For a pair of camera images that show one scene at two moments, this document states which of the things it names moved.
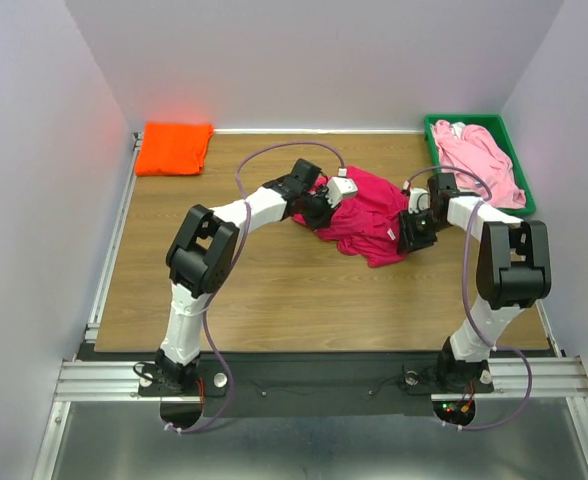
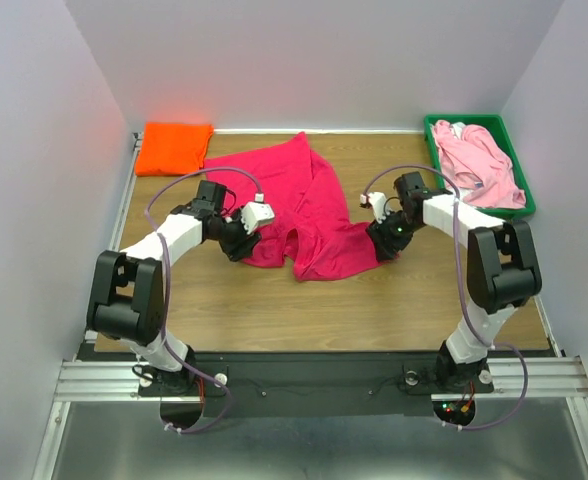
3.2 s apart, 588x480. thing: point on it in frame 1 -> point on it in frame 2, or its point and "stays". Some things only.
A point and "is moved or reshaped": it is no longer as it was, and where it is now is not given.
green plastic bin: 499,126 stays
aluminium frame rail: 552,378 stays
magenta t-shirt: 368,224 is moved or reshaped
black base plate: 306,384 stays
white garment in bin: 457,129 stays
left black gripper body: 315,208 -> 230,235
